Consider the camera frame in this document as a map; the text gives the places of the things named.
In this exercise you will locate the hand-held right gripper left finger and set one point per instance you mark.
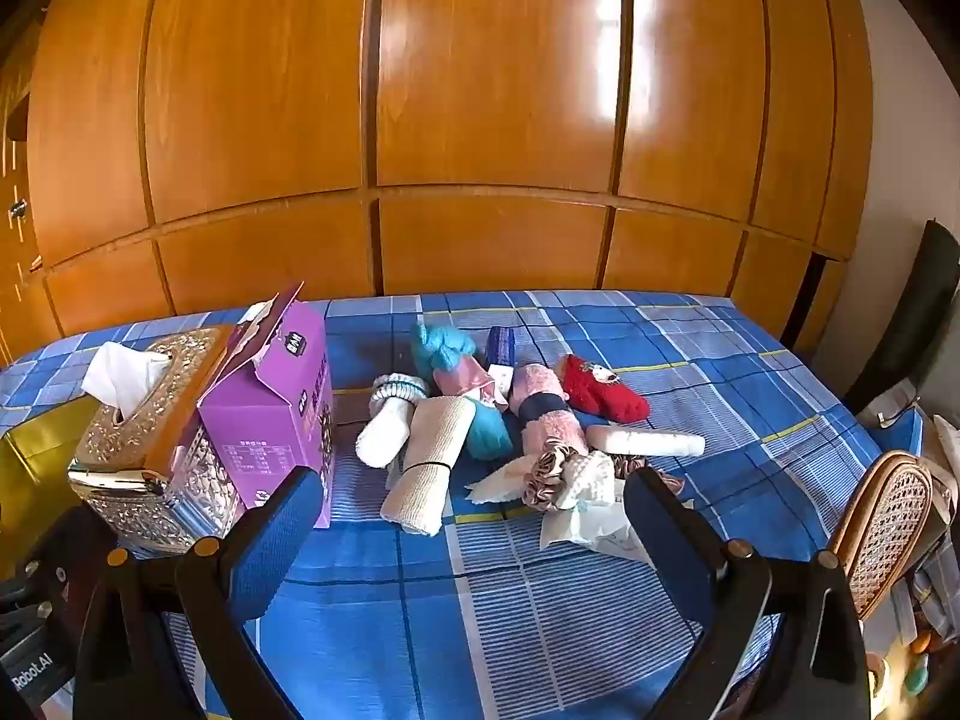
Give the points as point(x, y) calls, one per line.
point(279, 540)

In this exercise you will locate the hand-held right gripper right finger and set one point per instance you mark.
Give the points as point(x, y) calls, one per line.
point(667, 540)

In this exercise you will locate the purple cardboard box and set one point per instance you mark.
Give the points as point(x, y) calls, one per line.
point(262, 435)

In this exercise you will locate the white sock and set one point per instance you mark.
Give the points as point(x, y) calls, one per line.
point(382, 427)

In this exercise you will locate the red fluffy sock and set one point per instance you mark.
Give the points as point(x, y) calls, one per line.
point(604, 390)

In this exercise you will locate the beige cloth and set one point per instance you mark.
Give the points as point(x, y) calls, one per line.
point(427, 450)

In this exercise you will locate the teal and pink fluffy sock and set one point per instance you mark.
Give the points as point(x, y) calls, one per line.
point(442, 345)

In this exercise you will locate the blue tissue packet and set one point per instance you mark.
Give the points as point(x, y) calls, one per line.
point(499, 345)

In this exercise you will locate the white fluffy cloth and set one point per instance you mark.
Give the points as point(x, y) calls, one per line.
point(592, 481)

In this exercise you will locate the striped brown scrunchie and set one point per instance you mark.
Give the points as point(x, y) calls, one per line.
point(546, 474)

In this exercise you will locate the ornate silver tissue box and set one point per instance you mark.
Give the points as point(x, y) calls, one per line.
point(127, 457)

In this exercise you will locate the blue plaid bed sheet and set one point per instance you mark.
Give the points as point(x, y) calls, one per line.
point(712, 360)

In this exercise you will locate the gold bag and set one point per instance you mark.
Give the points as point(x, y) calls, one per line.
point(30, 465)

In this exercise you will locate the white facial tissue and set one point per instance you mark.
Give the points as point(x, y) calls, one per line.
point(120, 379)

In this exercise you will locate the wooden panel wardrobe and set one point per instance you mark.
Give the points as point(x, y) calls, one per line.
point(487, 90)

